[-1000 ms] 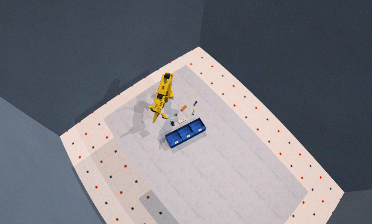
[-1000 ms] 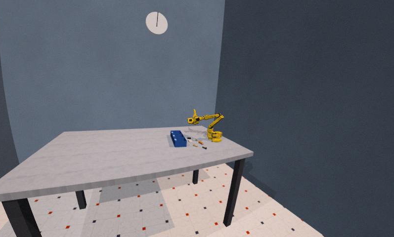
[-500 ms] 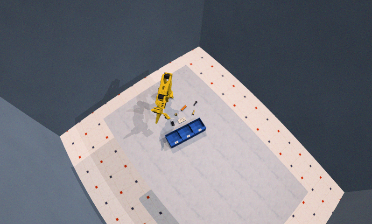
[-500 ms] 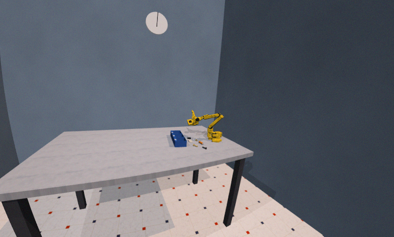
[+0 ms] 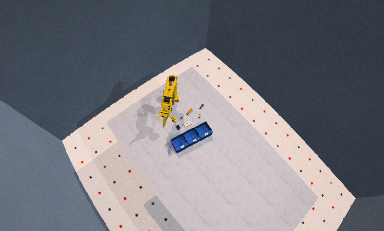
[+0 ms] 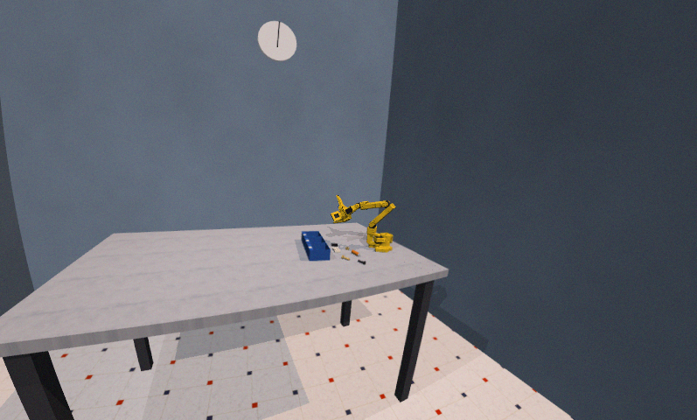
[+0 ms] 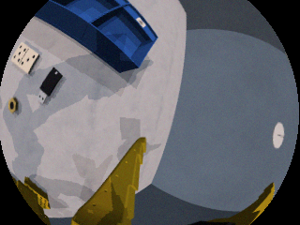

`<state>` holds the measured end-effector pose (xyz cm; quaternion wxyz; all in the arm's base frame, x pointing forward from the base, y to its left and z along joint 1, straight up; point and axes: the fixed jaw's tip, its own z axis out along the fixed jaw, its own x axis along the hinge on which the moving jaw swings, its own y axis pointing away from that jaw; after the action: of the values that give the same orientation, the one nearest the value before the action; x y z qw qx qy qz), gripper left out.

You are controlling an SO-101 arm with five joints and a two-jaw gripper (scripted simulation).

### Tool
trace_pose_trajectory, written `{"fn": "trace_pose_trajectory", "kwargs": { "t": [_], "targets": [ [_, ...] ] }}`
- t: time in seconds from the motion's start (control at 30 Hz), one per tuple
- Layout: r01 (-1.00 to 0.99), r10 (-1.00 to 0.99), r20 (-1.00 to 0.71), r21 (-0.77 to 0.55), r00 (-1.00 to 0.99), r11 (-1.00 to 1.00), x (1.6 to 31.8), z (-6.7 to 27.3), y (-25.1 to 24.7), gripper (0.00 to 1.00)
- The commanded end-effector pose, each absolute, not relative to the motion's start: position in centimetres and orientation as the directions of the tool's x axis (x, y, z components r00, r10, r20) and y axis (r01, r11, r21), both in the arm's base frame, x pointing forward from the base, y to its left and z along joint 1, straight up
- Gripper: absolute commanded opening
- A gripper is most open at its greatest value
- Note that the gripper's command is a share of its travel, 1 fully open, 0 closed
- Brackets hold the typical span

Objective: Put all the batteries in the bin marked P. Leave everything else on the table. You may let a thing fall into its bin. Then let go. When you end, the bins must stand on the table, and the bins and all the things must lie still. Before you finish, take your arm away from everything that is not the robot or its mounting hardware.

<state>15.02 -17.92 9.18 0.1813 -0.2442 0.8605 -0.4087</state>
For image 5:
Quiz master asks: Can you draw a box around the blue rack of bins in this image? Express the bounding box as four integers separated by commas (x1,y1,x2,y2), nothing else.
171,121,213,153

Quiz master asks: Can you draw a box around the white domino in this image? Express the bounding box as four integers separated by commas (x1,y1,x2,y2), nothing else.
184,121,192,127

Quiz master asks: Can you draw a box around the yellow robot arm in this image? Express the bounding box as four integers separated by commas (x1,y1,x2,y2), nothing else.
161,75,179,112

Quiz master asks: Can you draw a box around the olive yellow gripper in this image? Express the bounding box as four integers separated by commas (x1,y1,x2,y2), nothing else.
158,110,178,127

